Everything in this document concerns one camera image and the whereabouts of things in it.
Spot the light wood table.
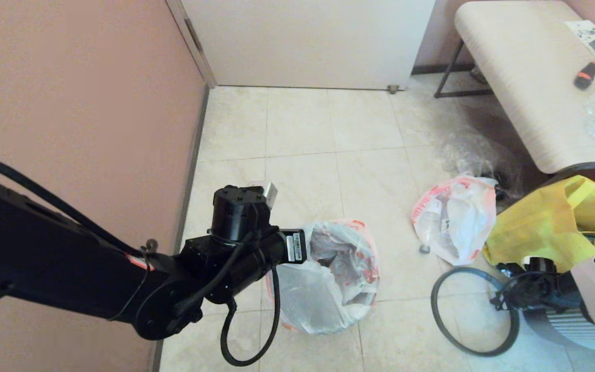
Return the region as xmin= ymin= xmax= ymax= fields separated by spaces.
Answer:
xmin=455 ymin=0 xmax=595 ymax=174

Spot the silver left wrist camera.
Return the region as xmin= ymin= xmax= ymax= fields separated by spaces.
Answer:
xmin=248 ymin=181 xmax=278 ymax=210

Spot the grey bin retaining ring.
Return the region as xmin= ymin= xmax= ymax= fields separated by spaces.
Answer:
xmin=431 ymin=267 xmax=520 ymax=358

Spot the black white printed booklet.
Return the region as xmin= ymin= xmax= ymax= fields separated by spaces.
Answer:
xmin=565 ymin=20 xmax=595 ymax=61

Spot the yellow fabric tote bag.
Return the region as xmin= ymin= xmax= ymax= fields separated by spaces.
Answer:
xmin=483 ymin=175 xmax=595 ymax=274

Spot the clear crumpled plastic bag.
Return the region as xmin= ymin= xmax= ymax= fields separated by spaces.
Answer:
xmin=440 ymin=129 xmax=523 ymax=199

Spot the white door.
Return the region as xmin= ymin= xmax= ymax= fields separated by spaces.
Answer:
xmin=180 ymin=0 xmax=436 ymax=91

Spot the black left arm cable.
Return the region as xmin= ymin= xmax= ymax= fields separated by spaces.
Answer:
xmin=0 ymin=152 xmax=281 ymax=367

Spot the bottle-filled white orange trash bag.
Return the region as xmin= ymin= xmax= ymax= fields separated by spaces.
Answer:
xmin=411 ymin=176 xmax=498 ymax=267

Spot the black metal table leg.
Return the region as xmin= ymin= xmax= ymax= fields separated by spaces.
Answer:
xmin=434 ymin=39 xmax=493 ymax=99

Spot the black orange marker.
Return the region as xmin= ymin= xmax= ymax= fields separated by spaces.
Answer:
xmin=574 ymin=62 xmax=595 ymax=91

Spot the grey ribbed round object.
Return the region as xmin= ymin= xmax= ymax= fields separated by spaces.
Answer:
xmin=524 ymin=305 xmax=595 ymax=353

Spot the grey door frame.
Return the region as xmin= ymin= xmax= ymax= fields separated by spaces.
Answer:
xmin=166 ymin=0 xmax=217 ymax=88

